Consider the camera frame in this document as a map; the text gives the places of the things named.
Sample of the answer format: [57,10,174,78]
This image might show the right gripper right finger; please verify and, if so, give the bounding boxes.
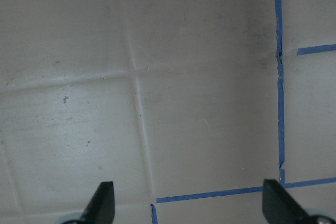
[262,179,335,224]

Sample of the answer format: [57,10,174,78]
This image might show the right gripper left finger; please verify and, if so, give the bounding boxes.
[63,181,115,224]

